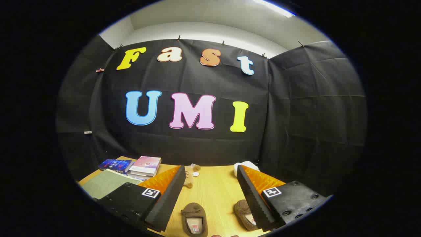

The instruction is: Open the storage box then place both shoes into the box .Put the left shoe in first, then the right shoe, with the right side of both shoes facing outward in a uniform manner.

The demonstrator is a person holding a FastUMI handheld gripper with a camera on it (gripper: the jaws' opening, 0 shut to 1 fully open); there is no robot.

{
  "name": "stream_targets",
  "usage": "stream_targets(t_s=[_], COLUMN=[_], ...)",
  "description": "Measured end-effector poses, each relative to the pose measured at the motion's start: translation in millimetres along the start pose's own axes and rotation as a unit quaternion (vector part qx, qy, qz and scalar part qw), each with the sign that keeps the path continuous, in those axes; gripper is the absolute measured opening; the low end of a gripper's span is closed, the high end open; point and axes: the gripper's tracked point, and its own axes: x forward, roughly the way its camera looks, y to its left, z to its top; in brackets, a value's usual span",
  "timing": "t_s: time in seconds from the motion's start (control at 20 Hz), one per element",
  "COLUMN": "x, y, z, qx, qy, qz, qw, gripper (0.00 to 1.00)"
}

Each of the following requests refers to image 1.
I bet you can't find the brown fuzzy shoe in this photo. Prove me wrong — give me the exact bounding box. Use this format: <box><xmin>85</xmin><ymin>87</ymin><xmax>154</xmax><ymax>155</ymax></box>
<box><xmin>180</xmin><ymin>202</ymin><xmax>208</xmax><ymax>237</ymax></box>
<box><xmin>234</xmin><ymin>199</ymin><xmax>259</xmax><ymax>231</ymax></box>

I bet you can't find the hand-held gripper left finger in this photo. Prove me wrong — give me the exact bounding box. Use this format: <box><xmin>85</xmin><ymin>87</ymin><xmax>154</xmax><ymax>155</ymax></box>
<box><xmin>97</xmin><ymin>165</ymin><xmax>186</xmax><ymax>232</ymax></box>

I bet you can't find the pale green fabric storage box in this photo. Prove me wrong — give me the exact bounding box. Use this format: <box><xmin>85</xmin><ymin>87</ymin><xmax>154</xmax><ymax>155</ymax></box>
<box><xmin>82</xmin><ymin>170</ymin><xmax>142</xmax><ymax>199</ymax></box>

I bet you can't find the brown bread plush toy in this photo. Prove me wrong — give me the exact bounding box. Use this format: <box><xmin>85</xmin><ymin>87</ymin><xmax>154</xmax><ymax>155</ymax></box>
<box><xmin>183</xmin><ymin>164</ymin><xmax>202</xmax><ymax>189</ymax></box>

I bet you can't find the pink cover book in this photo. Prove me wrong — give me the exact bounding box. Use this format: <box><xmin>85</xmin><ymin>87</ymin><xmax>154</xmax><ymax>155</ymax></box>
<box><xmin>129</xmin><ymin>156</ymin><xmax>162</xmax><ymax>175</ymax></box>

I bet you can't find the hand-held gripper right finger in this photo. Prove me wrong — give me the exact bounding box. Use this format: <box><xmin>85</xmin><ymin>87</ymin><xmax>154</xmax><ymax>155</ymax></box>
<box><xmin>237</xmin><ymin>165</ymin><xmax>333</xmax><ymax>232</ymax></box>

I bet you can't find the grey cover book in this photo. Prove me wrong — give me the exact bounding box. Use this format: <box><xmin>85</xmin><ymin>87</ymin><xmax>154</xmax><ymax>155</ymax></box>
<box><xmin>127</xmin><ymin>170</ymin><xmax>158</xmax><ymax>177</ymax></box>

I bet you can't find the dark blue book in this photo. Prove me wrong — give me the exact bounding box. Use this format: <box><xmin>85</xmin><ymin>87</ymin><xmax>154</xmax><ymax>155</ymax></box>
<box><xmin>98</xmin><ymin>159</ymin><xmax>134</xmax><ymax>174</ymax></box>

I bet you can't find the white plush toy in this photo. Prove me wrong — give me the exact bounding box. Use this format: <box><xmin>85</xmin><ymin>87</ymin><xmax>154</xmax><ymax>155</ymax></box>
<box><xmin>234</xmin><ymin>161</ymin><xmax>260</xmax><ymax>178</ymax></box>

